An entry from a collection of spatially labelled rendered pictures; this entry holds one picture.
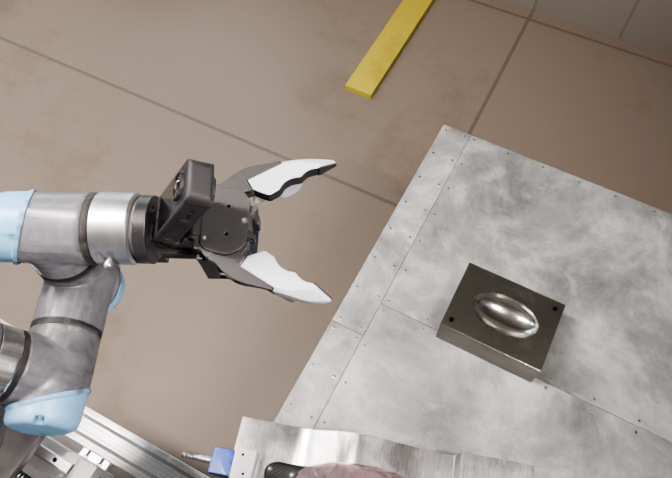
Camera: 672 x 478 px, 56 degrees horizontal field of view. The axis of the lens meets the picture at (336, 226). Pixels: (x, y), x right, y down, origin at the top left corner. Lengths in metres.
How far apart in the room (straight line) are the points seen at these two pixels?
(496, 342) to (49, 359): 0.81
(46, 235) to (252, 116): 2.03
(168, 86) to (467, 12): 1.40
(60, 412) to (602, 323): 1.04
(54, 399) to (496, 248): 0.98
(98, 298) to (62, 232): 0.11
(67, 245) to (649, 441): 1.07
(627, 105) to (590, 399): 1.81
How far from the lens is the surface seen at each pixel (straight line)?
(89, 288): 0.75
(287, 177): 0.65
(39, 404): 0.71
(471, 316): 1.25
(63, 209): 0.68
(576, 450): 1.30
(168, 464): 1.87
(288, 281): 0.61
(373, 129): 2.60
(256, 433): 1.18
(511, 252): 1.42
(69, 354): 0.73
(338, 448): 1.13
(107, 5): 3.29
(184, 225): 0.61
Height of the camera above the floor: 2.00
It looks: 59 degrees down
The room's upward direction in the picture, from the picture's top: straight up
